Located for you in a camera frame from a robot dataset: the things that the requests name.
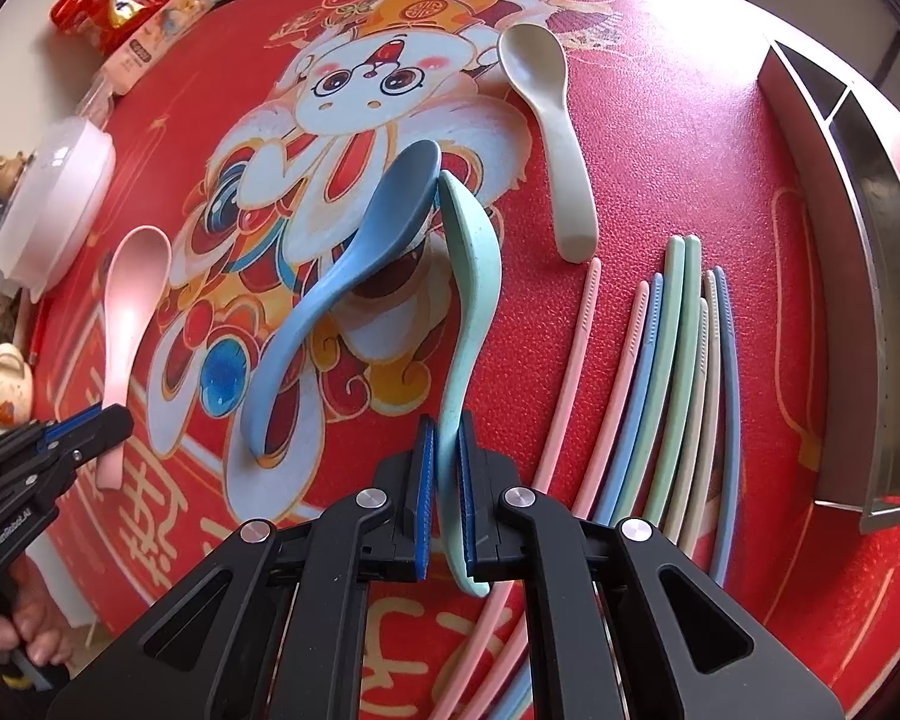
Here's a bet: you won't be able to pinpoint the red printed table mat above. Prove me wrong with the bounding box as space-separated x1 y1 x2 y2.
26 0 900 720

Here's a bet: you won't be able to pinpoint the beige spoon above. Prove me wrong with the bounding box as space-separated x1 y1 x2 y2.
497 22 597 263

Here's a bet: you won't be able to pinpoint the bundle of pastel chopsticks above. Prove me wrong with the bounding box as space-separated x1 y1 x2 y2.
427 235 743 720

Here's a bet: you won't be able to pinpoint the patterned cream mug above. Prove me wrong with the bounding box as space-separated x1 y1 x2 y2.
0 343 37 430

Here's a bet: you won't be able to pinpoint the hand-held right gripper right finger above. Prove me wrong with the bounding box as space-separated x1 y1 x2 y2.
457 427 845 720

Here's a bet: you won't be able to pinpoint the pastel spoons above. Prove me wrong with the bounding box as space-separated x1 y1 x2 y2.
238 141 443 466

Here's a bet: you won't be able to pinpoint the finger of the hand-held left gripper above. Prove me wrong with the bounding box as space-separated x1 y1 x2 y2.
15 403 109 446
43 405 135 470

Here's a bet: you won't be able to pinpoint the pink chopstick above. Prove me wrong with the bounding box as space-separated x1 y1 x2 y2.
529 257 603 500

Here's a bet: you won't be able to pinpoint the stainless steel utensil holder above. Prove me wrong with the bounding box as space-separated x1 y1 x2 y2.
756 36 900 535

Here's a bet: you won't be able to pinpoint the beige labelled packet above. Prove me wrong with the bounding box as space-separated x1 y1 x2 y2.
103 0 222 95

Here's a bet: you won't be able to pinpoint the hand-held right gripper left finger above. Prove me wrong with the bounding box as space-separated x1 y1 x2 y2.
49 416 436 720

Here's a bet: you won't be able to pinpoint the mint green spoon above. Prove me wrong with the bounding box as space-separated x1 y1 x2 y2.
435 171 503 599

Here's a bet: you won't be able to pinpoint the small brown teapot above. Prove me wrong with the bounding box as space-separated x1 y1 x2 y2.
0 153 37 205

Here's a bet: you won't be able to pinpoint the person's left hand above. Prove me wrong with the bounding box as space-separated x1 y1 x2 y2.
0 559 76 682

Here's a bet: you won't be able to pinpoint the pink spoon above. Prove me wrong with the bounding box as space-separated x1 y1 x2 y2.
94 226 172 492

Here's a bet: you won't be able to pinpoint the white lidded pot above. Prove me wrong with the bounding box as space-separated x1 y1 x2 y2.
0 116 118 302

